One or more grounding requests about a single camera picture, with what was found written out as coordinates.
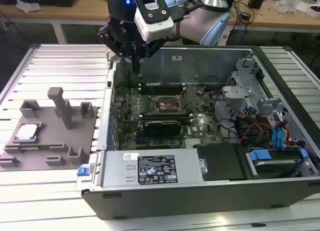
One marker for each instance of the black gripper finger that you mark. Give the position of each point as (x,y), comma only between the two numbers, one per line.
(110,39)
(156,49)

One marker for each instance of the CPU socket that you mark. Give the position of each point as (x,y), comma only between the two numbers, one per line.
(167,104)

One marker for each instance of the wooden desk white legs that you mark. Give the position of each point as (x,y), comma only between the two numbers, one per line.
(95,12)

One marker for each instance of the black coin cell holder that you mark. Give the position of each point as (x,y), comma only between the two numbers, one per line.
(200,91)

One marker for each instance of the green motherboard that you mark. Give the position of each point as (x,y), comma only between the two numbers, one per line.
(202,108)

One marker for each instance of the black graphics card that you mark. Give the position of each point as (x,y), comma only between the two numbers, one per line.
(162,128)

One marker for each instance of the grey metal drive cage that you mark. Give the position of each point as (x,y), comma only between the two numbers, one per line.
(235,91)

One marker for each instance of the crumpled white plastic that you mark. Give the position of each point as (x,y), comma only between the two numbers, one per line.
(27,4)

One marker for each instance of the small black blue adapter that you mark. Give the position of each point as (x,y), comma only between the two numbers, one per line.
(245,16)

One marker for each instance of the silver chipset heatsink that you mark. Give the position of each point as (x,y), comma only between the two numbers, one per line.
(192,142)

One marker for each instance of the black power adapter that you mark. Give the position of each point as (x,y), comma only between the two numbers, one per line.
(255,1)

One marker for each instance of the grey plastic parts rack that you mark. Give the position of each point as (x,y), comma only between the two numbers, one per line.
(50,138)

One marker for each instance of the silver power supply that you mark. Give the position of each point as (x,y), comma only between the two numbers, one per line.
(115,171)

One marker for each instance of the black optical drive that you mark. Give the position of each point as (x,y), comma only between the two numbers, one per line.
(220,163)

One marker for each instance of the blue case latch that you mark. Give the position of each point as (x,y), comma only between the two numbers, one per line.
(83,171)

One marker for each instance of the clear plastic bag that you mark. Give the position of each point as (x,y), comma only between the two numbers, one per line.
(287,4)

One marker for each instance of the blue disk carrier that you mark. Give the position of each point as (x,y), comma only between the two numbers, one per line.
(260,154)

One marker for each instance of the black open PC case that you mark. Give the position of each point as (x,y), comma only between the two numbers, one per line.
(200,201)

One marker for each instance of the white open box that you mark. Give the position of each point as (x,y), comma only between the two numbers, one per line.
(315,12)

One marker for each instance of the silver black hard disk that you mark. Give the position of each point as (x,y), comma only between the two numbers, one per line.
(275,167)

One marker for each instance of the white wrist camera black mount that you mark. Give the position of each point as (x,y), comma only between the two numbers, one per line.
(155,28)

